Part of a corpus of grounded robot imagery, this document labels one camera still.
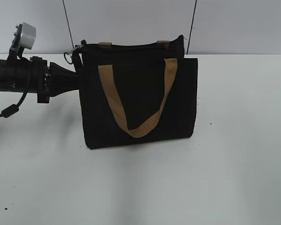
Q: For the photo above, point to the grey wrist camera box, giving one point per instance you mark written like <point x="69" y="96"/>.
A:
<point x="24" y="36"/>

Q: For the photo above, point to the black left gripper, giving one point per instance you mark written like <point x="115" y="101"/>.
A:
<point x="52" y="79"/>

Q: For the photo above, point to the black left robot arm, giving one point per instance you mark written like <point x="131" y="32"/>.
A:
<point x="16" y="76"/>

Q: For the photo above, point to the black tote bag tan handles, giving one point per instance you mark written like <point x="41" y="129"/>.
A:
<point x="136" y="94"/>

